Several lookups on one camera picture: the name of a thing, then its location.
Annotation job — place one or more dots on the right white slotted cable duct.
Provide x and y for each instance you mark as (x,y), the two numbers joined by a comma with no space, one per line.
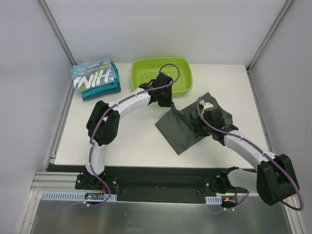
(213,200)

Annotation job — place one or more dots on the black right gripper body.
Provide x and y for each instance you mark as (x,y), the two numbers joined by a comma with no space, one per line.
(195,122)

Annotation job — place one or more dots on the dark grey t-shirt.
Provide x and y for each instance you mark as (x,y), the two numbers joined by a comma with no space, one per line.
(176,127)

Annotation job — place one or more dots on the right aluminium frame post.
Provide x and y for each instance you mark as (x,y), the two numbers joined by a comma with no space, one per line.
(270,33)

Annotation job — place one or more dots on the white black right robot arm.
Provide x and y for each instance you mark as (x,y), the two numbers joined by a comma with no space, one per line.
(273,178)

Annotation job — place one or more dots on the aluminium front rail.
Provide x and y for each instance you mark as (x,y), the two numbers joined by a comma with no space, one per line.
(54,181)

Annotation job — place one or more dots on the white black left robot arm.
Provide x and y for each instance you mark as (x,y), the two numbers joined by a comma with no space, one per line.
(104,120)

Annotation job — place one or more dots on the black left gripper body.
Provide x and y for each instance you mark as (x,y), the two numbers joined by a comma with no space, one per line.
(167,103)

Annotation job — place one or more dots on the aluminium frame post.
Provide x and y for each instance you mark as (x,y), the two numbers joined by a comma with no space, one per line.
(56,30)
(270,33)

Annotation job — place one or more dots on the left aluminium frame post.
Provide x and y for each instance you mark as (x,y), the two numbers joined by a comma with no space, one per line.
(56,30)

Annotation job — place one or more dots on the light blue printed folded t-shirt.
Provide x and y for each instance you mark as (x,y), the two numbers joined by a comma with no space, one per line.
(92,75)

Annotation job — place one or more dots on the white slotted cable duct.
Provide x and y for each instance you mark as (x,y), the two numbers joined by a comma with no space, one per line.
(77,196)
(213,200)

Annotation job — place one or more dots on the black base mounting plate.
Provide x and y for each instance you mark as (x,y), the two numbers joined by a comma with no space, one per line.
(148,184)

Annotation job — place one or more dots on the left white slotted cable duct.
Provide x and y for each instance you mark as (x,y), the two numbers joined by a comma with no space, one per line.
(77,196)

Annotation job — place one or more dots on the teal folded t-shirt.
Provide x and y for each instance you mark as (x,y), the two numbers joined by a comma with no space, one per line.
(107,89)

